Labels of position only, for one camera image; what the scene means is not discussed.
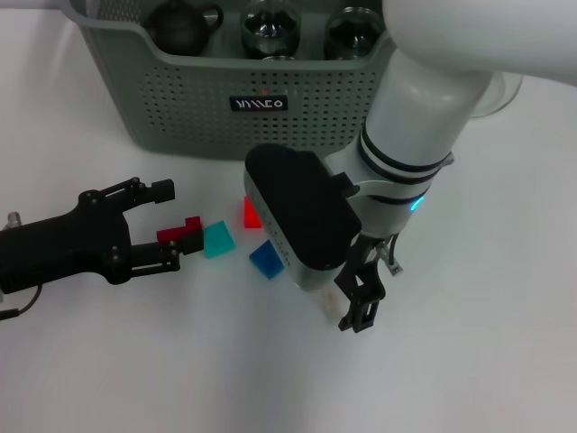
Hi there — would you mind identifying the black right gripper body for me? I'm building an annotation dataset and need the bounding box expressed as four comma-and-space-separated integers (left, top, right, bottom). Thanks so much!
333, 231, 389, 302

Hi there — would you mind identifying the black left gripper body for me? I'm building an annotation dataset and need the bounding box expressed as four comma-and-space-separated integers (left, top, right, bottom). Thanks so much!
0, 188, 134, 295

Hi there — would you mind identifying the white plate brick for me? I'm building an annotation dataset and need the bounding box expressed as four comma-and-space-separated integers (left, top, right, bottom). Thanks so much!
317, 290, 349, 320

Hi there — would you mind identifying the grey-green perforated storage bin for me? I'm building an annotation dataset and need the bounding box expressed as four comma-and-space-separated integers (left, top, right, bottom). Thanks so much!
58, 0, 407, 162

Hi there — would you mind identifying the dark red long brick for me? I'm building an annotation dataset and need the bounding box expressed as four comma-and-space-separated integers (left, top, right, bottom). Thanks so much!
156, 216, 203, 245

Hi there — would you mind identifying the teal square plate brick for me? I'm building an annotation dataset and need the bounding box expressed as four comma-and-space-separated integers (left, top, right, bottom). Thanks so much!
202, 219, 237, 260

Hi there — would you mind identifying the tall red wedge brick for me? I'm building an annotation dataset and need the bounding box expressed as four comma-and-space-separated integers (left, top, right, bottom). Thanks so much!
243, 196, 263, 230

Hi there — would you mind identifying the blue square plate brick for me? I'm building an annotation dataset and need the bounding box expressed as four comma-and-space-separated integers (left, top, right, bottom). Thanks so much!
248, 240, 286, 281

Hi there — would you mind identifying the black ceramic teapot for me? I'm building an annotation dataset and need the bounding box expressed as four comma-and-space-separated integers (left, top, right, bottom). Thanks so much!
142, 0, 225, 58

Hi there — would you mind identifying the glass carafe with black lid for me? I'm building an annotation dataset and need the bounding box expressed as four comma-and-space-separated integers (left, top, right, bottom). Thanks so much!
468, 74, 525, 119

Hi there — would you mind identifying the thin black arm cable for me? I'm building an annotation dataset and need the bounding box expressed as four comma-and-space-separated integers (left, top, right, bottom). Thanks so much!
382, 231, 403, 275
0, 282, 45, 321

